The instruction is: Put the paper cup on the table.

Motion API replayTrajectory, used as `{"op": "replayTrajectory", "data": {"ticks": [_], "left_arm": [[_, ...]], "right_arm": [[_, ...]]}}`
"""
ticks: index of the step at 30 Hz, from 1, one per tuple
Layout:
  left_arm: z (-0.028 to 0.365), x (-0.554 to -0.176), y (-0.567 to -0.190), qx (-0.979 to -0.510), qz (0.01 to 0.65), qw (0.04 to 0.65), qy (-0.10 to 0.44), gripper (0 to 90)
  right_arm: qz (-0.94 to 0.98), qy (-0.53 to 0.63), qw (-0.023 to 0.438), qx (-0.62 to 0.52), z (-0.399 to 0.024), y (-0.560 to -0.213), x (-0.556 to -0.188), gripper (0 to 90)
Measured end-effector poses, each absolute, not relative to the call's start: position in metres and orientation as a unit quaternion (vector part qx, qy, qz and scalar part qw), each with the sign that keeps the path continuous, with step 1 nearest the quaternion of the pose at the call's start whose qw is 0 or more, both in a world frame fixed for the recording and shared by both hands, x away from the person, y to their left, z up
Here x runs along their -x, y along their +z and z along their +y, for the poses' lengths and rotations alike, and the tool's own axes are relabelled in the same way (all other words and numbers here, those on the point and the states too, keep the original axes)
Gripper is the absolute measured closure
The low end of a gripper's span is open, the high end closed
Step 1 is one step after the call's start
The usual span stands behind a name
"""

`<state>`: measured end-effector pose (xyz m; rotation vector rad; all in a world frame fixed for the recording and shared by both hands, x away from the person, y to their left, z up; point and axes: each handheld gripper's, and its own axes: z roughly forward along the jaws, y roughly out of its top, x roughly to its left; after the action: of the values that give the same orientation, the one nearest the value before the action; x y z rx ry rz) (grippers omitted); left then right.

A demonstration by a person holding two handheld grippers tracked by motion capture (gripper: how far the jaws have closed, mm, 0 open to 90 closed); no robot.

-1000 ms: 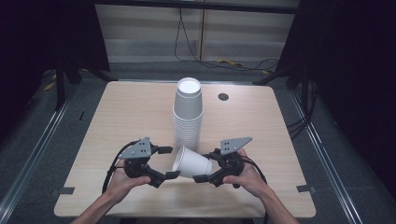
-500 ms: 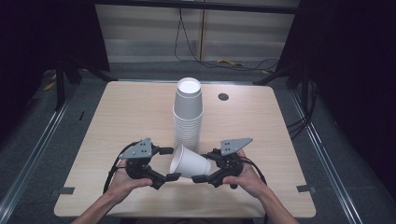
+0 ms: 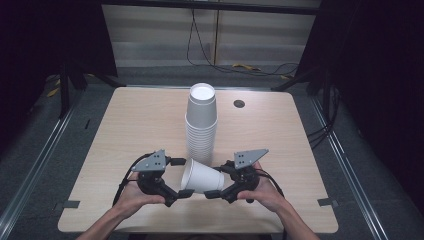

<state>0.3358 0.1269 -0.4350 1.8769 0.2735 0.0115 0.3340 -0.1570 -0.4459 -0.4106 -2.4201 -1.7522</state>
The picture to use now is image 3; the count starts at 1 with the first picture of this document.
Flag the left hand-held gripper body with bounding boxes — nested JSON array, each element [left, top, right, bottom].
[[131, 149, 168, 197]]

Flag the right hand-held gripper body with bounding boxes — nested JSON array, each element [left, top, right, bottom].
[[226, 148, 270, 201]]

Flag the single white foam cup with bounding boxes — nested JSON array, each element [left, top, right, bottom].
[[180, 158, 226, 195]]

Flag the stack of white foam cups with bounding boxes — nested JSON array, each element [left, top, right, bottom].
[[184, 82, 219, 167]]

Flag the person's right hand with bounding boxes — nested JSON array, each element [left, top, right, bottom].
[[237, 161, 287, 214]]

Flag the person's left hand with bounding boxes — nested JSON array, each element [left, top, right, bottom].
[[112, 179, 167, 218]]

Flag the long yellow tape scrap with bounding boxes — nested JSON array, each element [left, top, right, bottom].
[[232, 63, 262, 72]]

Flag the grey tape strip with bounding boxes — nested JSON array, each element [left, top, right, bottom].
[[317, 197, 339, 208], [54, 199, 81, 210]]

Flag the black metal stand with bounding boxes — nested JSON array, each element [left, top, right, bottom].
[[270, 66, 332, 98], [57, 63, 127, 120]]

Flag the black metal crossbeam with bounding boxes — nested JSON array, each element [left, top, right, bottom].
[[101, 0, 322, 16]]

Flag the black curtain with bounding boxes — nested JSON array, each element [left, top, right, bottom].
[[294, 0, 424, 216], [0, 0, 118, 156]]

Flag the left hand-held gripper black cable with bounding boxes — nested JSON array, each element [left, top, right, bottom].
[[112, 152, 156, 208]]

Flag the hand-held gripper black cable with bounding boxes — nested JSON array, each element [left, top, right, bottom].
[[112, 152, 156, 208], [255, 168, 288, 240]]

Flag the right hand-held gripper black cable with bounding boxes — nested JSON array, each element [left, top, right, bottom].
[[255, 168, 288, 240]]

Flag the black cable bundle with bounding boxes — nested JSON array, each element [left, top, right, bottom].
[[306, 83, 342, 151]]

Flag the metal floor rail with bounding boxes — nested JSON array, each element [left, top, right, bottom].
[[309, 95, 390, 240], [0, 99, 81, 236]]

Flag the black hanging cable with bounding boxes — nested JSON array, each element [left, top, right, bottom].
[[185, 8, 300, 78]]

